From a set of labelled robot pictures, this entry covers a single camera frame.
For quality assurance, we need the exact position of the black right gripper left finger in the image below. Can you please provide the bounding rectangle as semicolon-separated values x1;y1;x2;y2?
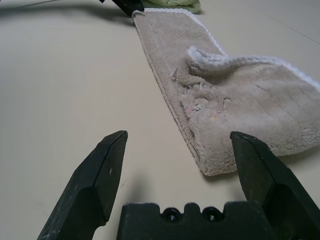
37;130;129;240

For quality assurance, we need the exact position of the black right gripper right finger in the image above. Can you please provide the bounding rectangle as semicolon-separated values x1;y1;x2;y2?
229;131;320;240

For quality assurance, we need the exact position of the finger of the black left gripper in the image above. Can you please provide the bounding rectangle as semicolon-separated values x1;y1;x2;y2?
109;0;146;18

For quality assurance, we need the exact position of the beige towel with white trim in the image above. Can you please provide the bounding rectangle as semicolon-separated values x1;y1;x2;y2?
131;7;320;177

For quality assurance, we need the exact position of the green folded towel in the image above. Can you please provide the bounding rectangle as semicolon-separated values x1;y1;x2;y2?
143;0;203;15

